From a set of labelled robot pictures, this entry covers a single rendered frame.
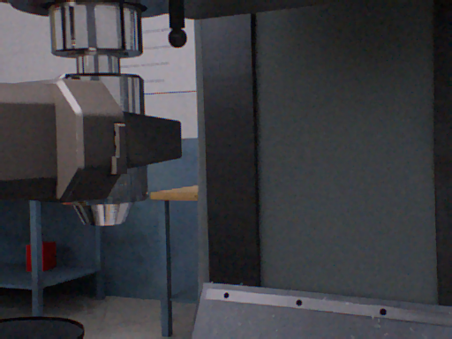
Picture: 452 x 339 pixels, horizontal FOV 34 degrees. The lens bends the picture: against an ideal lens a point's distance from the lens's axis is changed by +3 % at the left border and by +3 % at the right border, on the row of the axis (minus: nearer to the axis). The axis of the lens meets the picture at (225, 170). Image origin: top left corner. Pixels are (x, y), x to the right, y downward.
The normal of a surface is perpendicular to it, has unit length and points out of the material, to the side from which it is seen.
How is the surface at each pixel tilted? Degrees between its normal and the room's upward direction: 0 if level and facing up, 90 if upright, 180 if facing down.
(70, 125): 89
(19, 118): 90
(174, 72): 90
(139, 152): 90
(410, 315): 63
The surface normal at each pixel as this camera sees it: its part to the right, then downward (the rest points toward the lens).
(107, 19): 0.41, 0.04
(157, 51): -0.48, 0.06
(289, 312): -0.44, -0.39
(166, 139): 0.71, 0.02
